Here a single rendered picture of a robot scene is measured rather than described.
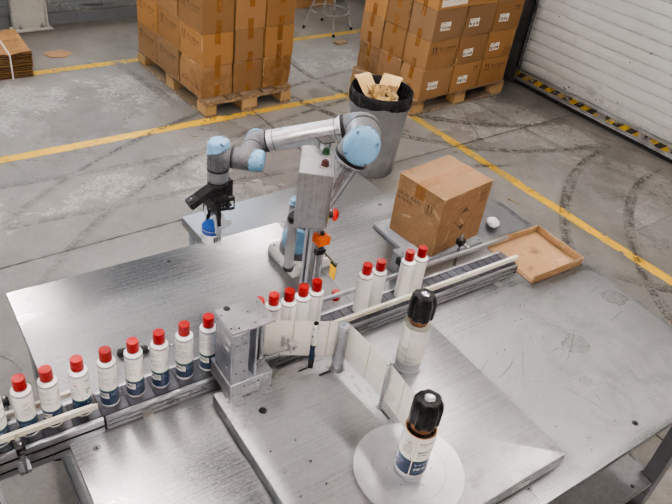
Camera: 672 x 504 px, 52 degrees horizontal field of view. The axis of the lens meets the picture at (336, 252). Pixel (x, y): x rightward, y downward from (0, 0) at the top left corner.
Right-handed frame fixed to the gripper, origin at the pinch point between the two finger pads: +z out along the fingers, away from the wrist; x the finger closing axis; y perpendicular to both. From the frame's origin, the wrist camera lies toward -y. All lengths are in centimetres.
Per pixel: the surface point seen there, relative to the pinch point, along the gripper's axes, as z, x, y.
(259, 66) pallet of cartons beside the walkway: 67, 263, 185
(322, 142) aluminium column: -50, -37, 16
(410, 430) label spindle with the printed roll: -5, -109, -1
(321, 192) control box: -42, -50, 8
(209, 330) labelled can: -5, -50, -28
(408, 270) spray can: -2, -54, 47
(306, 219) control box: -32, -48, 5
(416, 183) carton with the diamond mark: -11, -22, 77
